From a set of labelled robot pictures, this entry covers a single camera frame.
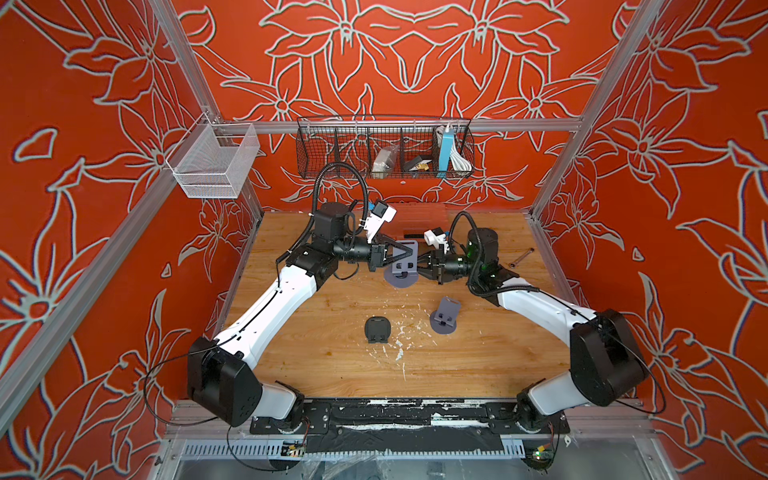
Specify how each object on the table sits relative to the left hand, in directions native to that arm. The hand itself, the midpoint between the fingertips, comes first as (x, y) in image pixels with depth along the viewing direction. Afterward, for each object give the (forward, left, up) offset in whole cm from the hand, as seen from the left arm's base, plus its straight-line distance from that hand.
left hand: (407, 250), depth 66 cm
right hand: (-1, +1, -7) cm, 7 cm away
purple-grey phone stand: (-4, +1, -4) cm, 5 cm away
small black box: (+32, -2, +1) cm, 32 cm away
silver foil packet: (+36, +8, -2) cm, 37 cm away
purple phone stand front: (-3, -13, -28) cm, 31 cm away
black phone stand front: (-5, +7, -33) cm, 34 cm away
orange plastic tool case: (+38, -4, -29) cm, 48 cm away
